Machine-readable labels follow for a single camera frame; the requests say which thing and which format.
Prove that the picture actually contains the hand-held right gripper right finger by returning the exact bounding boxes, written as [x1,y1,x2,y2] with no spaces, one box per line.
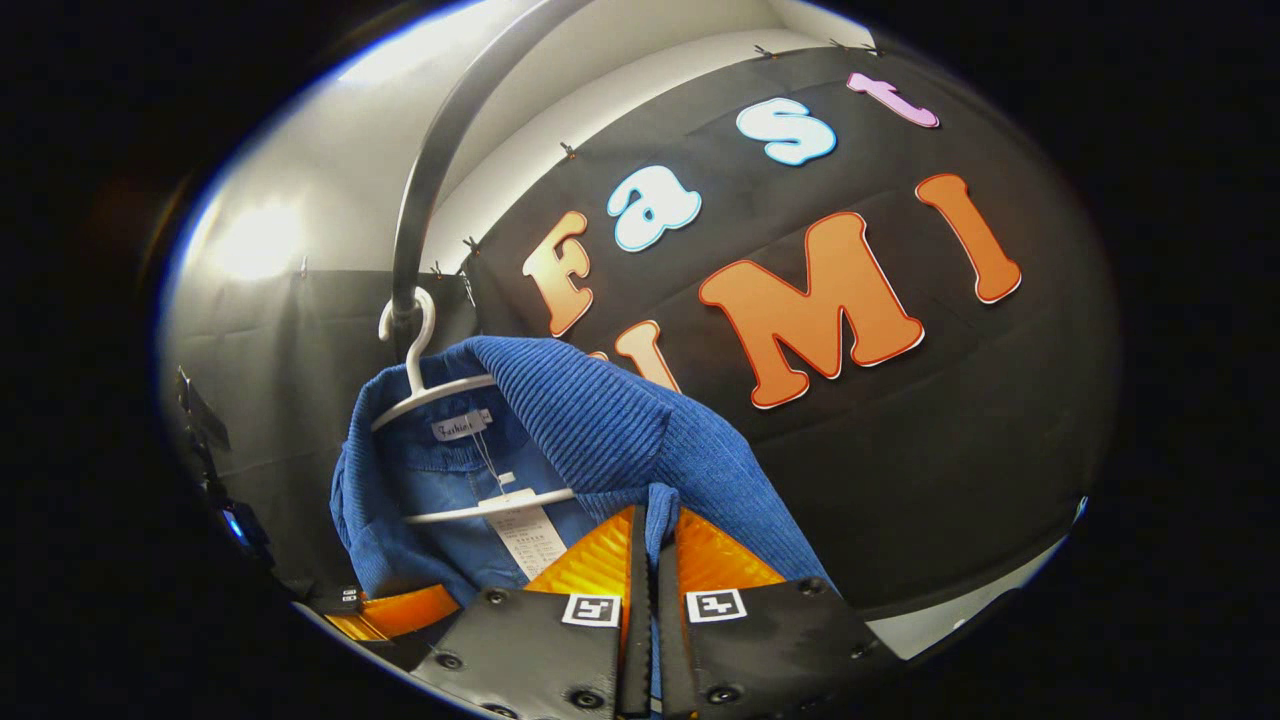
[655,508,901,719]

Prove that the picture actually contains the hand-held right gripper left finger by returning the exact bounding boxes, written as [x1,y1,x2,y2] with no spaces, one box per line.
[410,505,651,719]

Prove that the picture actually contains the white plastic hanger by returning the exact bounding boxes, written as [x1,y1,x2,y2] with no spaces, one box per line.
[370,287,578,526]

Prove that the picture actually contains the black backdrop cloth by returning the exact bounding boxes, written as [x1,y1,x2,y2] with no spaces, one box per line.
[160,45,1121,621]

